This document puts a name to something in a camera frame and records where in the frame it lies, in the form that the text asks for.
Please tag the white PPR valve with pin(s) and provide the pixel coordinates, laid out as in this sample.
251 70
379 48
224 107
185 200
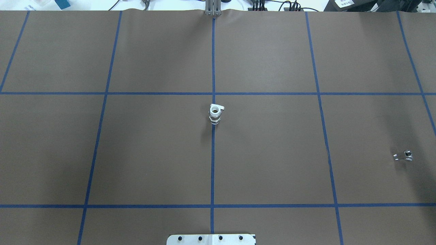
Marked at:
215 112

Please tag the metal pipe fitting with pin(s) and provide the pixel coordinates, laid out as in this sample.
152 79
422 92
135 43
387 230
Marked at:
404 155

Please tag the black device with label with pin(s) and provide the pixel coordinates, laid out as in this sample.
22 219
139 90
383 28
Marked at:
352 5

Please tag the teal box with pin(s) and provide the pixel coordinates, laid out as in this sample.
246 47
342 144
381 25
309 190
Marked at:
62 4

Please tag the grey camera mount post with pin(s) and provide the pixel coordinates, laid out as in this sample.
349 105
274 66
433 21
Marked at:
213 8

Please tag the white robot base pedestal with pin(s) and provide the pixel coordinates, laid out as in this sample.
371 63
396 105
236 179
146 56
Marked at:
211 239

